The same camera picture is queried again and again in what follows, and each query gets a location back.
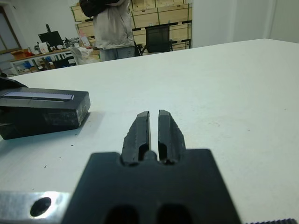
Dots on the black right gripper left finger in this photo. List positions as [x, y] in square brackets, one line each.
[137, 137]

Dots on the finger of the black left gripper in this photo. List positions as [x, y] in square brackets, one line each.
[11, 84]

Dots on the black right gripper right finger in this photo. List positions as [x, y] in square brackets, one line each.
[170, 137]

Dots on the black box lid with strip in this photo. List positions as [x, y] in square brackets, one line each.
[46, 116]

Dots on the cluttered work desk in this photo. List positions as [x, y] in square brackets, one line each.
[30, 60]

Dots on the brown framed window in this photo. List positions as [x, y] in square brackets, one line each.
[7, 30]

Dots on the black computer monitor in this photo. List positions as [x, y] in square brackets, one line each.
[50, 38]

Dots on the white plastic bag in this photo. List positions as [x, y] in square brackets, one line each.
[80, 54]

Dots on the black metal chair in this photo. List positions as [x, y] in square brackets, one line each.
[157, 38]

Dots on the person in grey trousers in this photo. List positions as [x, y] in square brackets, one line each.
[114, 30]

